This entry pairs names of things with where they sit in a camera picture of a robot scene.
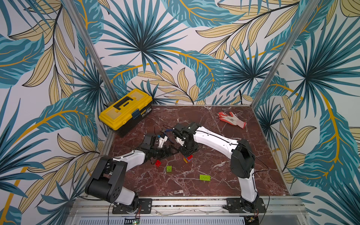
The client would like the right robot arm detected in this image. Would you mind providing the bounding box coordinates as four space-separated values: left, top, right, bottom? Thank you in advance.
172 122 258 204

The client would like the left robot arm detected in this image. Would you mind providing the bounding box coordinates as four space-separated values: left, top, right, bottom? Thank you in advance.
85 135 179 206

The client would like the small red lego brick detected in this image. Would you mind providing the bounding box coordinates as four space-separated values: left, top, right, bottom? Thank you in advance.
155 160 161 167

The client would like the long green lego brick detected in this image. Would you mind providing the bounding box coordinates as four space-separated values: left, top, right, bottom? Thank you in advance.
199 174 211 182

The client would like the red white work glove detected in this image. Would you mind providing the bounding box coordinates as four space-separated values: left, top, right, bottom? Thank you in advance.
218 112 246 129

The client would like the yellow black toolbox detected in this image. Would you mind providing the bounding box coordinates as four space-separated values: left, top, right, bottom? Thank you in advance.
99 89 153 137

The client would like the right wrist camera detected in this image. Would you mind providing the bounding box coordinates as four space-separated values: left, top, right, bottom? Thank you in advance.
174 133 185 146

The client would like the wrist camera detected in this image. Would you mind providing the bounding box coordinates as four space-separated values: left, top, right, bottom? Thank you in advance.
174 133 185 146
157 134 168 149

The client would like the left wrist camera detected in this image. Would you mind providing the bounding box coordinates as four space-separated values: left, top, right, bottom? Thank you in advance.
157 134 168 149

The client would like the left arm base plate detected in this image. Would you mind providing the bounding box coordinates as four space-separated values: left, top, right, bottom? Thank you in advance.
112 198 152 215

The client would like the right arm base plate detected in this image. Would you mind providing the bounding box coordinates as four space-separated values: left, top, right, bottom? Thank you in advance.
223 197 266 214

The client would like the aluminium front rail frame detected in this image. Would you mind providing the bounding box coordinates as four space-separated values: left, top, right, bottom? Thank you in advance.
65 196 311 225

